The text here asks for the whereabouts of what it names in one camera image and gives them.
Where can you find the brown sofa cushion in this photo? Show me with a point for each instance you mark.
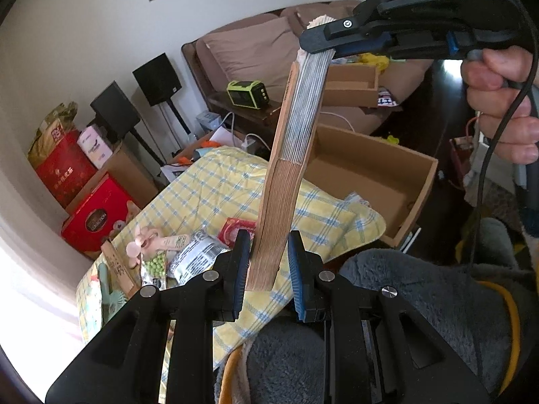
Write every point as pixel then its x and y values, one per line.
pixel 294 17
pixel 343 8
pixel 252 54

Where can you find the pink handheld electric fan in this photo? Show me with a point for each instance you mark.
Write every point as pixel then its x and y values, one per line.
pixel 143 246

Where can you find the red gift box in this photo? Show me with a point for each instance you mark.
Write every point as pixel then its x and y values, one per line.
pixel 97 219

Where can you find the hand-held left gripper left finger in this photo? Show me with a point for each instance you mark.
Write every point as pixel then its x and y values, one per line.
pixel 242 269

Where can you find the brown paper packet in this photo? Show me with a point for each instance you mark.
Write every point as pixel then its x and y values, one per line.
pixel 120 269

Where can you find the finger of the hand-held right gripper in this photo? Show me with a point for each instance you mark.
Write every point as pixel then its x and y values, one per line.
pixel 345 29

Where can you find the person's right hand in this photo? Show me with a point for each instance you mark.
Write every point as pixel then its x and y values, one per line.
pixel 505 126

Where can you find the black speaker stand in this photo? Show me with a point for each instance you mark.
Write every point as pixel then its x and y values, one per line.
pixel 177 120
pixel 145 147

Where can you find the red snack packet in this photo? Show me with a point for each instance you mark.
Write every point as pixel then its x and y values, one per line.
pixel 231 231

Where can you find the grey fleece clothing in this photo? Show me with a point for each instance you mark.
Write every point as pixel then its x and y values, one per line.
pixel 421 269

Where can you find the gold gift bag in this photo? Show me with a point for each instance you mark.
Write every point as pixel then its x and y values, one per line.
pixel 52 124

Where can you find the wooden folding fan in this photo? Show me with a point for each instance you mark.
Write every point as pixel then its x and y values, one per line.
pixel 282 202

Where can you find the pink white tissue box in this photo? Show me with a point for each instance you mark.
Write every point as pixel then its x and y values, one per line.
pixel 94 147

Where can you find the dark wooden side table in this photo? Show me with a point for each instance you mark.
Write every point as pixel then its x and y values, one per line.
pixel 261 113

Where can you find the silver snack packet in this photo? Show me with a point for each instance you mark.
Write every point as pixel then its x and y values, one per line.
pixel 193 256

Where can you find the brown cardboard carton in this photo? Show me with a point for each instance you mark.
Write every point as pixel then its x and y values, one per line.
pixel 130 172

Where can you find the brown sofa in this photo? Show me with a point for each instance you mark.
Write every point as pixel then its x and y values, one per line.
pixel 337 118

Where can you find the green radio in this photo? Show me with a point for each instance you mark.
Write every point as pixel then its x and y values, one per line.
pixel 248 94

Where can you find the large cardboard box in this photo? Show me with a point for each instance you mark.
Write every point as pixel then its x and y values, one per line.
pixel 370 185

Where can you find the green handheld electric fan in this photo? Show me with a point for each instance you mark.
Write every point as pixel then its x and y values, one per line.
pixel 111 303

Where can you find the green peas packet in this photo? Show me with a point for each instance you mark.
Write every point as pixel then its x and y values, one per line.
pixel 156 267

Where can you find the black speaker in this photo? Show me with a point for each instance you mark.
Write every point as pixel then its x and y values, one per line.
pixel 113 109
pixel 158 78

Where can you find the small shallow cardboard box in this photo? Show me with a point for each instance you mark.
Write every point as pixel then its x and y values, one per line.
pixel 349 96

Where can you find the red gift bag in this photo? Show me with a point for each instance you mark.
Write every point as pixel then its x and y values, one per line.
pixel 63 172

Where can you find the yellow plaid tablecloth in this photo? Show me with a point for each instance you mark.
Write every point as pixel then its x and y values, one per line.
pixel 202 193

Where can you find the white power adapter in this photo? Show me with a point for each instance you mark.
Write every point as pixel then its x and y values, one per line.
pixel 252 142

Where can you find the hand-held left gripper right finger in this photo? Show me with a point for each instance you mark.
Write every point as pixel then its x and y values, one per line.
pixel 297 277

